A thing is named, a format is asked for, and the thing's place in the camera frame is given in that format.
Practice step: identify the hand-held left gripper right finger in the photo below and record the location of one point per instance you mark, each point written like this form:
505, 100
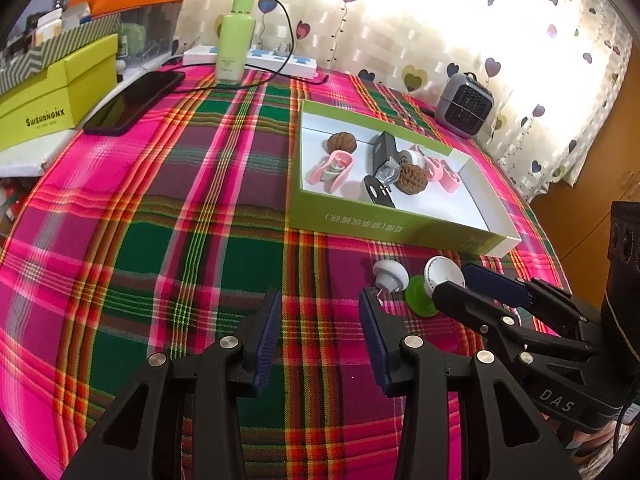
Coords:
375, 340

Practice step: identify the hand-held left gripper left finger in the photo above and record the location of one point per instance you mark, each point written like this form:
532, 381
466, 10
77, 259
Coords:
265, 340

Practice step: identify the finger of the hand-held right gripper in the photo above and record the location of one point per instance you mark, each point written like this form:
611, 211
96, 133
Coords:
495, 282
465, 302

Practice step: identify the white disc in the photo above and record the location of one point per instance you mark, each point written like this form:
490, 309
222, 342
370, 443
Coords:
440, 270

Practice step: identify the white round knob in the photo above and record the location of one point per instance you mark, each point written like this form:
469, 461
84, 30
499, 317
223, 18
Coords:
389, 271

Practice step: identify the pink clip holder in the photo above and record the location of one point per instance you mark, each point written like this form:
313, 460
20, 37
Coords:
450, 182

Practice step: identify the green and white cardboard box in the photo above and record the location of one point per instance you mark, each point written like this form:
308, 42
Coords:
350, 222

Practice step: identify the brown walnut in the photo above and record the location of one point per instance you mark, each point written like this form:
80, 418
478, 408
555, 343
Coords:
412, 177
342, 142

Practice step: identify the black round disc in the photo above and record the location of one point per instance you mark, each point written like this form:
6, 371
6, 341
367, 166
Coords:
375, 190

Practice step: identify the small clear jar white lid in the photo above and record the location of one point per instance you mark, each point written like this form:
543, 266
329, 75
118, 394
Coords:
414, 152

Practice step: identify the pink clip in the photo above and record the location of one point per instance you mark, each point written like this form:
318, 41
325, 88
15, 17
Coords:
335, 180

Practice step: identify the black flashlight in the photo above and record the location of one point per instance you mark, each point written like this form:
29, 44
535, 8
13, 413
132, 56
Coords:
384, 152

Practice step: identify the person's right hand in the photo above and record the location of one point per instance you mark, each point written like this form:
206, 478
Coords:
595, 440

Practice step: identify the wooden cabinet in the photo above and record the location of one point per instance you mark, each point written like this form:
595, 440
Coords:
590, 210

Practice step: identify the pink green plaid tablecloth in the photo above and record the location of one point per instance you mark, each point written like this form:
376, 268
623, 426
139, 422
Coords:
150, 260

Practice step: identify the small grey space heater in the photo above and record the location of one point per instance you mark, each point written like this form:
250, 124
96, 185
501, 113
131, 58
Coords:
465, 105

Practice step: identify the black smartphone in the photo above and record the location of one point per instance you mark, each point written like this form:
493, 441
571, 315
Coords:
135, 100

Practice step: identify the white power strip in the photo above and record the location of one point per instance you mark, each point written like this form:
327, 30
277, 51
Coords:
295, 62

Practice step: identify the heart print curtain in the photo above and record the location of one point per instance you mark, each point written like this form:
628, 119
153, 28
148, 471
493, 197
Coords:
425, 10

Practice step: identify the white side table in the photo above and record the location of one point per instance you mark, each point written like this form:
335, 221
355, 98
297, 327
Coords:
30, 162

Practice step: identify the light green bottle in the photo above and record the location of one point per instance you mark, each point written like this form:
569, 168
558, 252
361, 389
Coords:
234, 40

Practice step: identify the lime green box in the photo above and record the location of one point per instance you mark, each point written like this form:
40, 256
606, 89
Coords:
55, 95

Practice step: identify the grey zigzag striped box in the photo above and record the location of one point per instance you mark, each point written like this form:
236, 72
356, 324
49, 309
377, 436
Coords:
75, 40

